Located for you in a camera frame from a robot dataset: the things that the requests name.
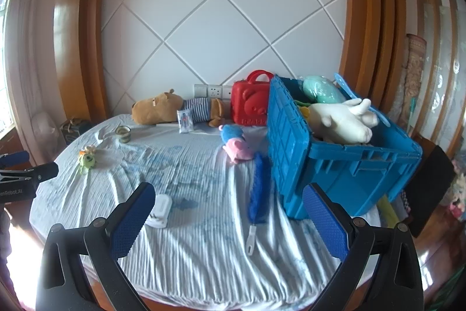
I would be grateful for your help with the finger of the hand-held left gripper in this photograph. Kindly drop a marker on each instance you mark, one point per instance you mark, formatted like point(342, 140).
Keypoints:
point(16, 158)
point(40, 171)

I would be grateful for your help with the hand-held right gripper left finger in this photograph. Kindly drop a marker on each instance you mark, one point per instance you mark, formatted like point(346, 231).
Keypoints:
point(133, 220)

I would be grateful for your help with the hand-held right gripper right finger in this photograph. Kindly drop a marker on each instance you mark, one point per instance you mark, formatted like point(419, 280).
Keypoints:
point(326, 223)

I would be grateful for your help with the grey tape roll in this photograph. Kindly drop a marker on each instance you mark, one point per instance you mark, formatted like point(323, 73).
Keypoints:
point(126, 138)

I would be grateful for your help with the white wet wipes packet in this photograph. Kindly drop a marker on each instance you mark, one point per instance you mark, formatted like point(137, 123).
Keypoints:
point(185, 121)

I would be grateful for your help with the white plastic box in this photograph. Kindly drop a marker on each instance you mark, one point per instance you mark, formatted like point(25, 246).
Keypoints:
point(162, 209)

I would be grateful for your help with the white electric fan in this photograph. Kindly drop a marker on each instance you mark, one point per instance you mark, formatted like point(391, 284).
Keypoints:
point(45, 129)

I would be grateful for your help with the green monster toy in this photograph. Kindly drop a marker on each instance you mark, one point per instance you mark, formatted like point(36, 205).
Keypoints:
point(87, 161)

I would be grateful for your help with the dark gift box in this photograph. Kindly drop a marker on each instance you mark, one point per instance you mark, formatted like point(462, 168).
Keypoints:
point(74, 131)

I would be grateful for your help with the blue plastic crate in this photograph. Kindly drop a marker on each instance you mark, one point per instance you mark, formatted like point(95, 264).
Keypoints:
point(349, 169)

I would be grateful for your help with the blue duster brush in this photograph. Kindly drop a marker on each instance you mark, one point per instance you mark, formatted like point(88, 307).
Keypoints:
point(259, 187)

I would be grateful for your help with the pale blue bed sheet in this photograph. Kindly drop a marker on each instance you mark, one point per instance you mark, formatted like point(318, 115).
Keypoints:
point(204, 260)

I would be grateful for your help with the white plush toy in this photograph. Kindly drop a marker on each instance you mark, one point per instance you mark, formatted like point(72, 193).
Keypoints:
point(342, 121)

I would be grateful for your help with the black board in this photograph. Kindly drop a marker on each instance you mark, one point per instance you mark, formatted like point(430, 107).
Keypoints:
point(429, 187)

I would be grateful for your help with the brown capybara plush toy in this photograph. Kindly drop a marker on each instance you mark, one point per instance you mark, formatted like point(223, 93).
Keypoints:
point(156, 110)

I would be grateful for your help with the pink pig plush toy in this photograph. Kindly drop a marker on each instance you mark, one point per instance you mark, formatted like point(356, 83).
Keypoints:
point(236, 147)

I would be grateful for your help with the teal plush toy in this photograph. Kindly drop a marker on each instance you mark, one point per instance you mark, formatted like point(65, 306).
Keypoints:
point(322, 90)

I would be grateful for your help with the white curtain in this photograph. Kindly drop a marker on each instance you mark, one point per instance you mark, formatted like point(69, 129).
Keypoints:
point(25, 23)

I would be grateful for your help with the red plastic toy case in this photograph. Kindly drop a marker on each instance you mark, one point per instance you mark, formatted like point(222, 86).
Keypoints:
point(251, 103)

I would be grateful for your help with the patterned rolled mat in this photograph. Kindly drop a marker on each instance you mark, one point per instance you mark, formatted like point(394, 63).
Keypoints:
point(413, 77)

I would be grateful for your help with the wooden glass screen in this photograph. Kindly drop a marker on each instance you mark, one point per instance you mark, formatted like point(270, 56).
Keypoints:
point(440, 59)

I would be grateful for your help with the wooden headboard frame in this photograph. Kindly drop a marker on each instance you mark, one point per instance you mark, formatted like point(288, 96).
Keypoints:
point(371, 23)
point(91, 23)

